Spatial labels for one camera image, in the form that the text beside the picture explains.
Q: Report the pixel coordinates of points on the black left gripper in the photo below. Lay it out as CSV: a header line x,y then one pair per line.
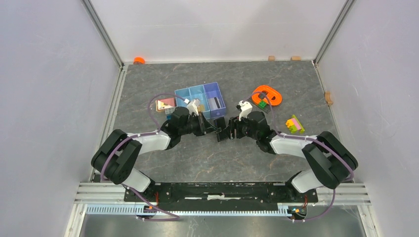
x,y
204,126

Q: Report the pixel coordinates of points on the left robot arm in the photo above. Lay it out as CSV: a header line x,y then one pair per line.
x,y
116,157

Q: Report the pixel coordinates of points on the wooden arch piece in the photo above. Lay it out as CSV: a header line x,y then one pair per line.
x,y
328,98

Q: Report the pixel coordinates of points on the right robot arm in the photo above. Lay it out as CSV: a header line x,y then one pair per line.
x,y
330,162

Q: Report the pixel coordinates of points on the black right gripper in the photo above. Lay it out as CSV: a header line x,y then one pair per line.
x,y
234,123

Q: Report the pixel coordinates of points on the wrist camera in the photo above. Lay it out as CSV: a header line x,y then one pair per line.
x,y
193,106
245,108

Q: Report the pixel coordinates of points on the black card holder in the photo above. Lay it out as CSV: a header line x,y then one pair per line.
x,y
222,133

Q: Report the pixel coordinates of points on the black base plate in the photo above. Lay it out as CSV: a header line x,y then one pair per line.
x,y
225,196

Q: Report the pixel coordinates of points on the orange round cap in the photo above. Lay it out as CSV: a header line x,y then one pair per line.
x,y
138,60

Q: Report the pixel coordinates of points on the multicolour brick stack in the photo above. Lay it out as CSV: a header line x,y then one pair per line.
x,y
294,125

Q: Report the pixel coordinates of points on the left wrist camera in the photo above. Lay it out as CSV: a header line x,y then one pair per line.
x,y
193,106

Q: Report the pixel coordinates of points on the blue three-compartment tray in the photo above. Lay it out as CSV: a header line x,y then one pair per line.
x,y
204,92

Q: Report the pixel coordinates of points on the pink and orange block toy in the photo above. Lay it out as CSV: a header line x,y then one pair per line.
x,y
162,104

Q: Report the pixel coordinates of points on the orange oval ring toy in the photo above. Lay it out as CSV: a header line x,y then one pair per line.
x,y
264,94

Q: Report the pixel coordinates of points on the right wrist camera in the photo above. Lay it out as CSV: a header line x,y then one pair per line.
x,y
245,108

